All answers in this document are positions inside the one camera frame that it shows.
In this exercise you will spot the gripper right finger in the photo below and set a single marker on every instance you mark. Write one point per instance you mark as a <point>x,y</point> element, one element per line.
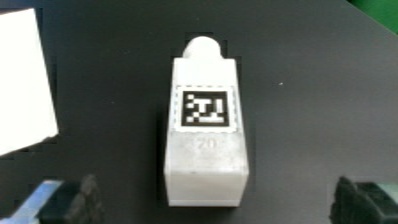
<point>365,203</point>

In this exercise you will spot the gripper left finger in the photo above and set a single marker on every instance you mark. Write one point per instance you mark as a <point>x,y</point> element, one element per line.
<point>63,203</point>

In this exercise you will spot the white table leg number 20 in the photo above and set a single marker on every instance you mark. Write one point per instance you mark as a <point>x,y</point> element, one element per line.
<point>207,160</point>

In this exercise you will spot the white square tabletop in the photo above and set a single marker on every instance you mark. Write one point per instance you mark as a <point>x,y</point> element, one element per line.
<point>27,112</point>

